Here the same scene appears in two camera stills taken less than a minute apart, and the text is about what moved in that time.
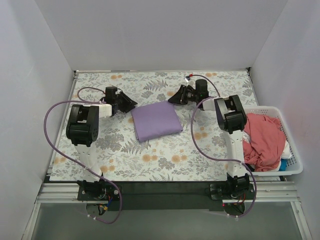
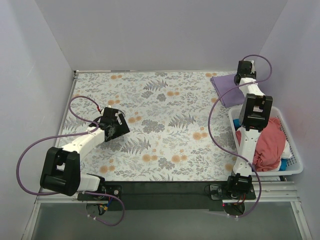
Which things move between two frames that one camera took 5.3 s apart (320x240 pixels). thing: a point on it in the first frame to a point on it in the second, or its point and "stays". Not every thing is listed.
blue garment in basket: x=283 y=166 stays
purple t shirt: x=155 y=120 to x=223 y=83
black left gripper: x=121 y=102 to x=119 y=126
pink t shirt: x=267 y=141 stays
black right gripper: x=185 y=94 to x=243 y=66
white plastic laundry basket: x=293 y=166 stays
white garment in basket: x=287 y=153 stays
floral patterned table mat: x=156 y=126 stays
